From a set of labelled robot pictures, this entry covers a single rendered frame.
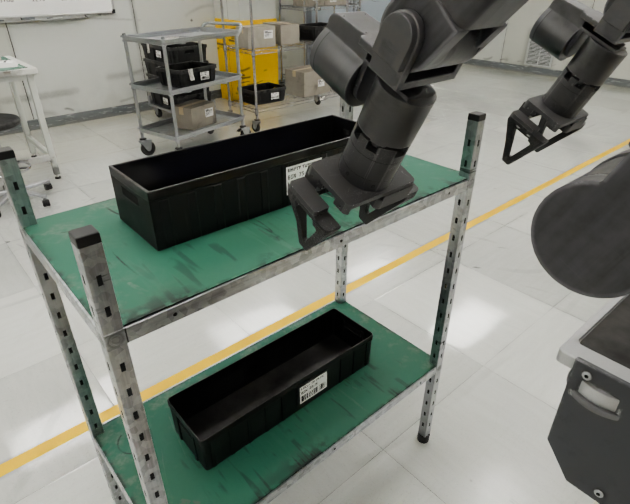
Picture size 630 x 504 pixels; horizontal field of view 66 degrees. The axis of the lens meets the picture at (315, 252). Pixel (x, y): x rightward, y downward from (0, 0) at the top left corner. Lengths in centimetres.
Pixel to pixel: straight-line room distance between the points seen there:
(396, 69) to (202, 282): 50
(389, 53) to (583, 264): 21
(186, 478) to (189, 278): 61
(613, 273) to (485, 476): 146
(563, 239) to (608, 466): 32
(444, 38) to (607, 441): 42
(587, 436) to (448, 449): 121
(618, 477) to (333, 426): 85
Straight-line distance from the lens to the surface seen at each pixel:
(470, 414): 192
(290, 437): 132
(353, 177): 49
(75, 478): 184
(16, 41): 559
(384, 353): 155
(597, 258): 35
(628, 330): 64
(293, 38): 519
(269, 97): 508
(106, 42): 582
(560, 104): 83
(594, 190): 33
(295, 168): 101
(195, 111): 431
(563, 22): 83
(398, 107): 44
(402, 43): 40
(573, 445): 62
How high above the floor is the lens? 138
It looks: 30 degrees down
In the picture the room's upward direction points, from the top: straight up
